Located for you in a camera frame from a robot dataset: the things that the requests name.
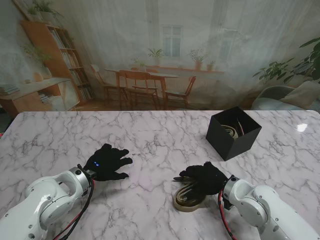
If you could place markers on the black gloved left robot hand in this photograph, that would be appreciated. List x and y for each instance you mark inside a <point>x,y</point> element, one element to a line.
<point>110,162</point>

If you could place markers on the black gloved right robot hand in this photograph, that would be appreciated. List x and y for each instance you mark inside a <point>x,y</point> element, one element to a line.
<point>207,178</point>

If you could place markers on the beige woven belt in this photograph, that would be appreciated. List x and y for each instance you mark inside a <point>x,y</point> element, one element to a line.
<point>187,200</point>
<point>231,131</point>

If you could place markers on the black storage box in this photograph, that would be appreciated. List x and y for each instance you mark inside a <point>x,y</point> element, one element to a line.
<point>232,147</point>

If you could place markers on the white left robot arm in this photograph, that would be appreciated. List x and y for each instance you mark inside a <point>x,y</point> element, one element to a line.
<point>42,205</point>

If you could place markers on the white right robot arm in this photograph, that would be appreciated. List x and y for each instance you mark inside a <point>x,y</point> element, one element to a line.
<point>265,207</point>

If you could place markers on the printed room scene backdrop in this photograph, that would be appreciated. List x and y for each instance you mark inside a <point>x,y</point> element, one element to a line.
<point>160,37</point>

